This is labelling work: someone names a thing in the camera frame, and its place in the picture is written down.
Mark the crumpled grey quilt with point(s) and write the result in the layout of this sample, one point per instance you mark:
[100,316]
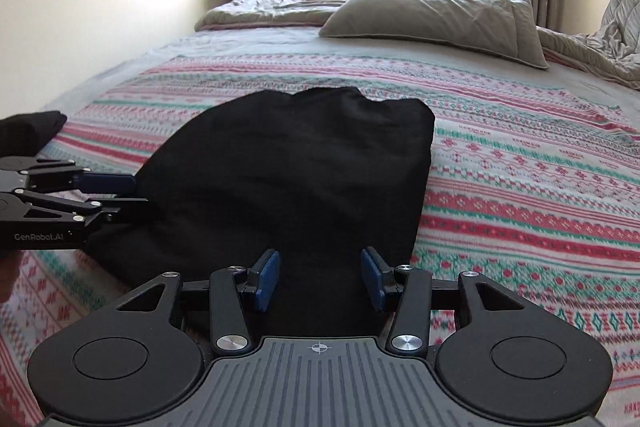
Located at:
[250,14]

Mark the dark cloth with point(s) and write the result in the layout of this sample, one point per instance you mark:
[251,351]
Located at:
[30,132]

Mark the black pants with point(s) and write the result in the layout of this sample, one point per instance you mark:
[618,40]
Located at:
[280,177]

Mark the striped patterned blanket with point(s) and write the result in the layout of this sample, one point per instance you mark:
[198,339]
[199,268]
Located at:
[500,207]

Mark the grey quilted headboard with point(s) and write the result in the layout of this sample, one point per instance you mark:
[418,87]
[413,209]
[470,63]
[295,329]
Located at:
[625,7]

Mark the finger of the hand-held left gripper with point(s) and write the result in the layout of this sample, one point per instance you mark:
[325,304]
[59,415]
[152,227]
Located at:
[107,182]
[125,207]

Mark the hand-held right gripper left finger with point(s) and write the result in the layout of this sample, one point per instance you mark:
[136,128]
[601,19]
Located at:
[267,282]

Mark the grey pillow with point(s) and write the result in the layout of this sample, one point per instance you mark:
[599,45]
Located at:
[430,19]

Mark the bed with grey sheet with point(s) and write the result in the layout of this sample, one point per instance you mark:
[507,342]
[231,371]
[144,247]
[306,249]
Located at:
[250,39]

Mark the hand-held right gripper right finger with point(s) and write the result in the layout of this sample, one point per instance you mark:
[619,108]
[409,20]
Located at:
[374,279]

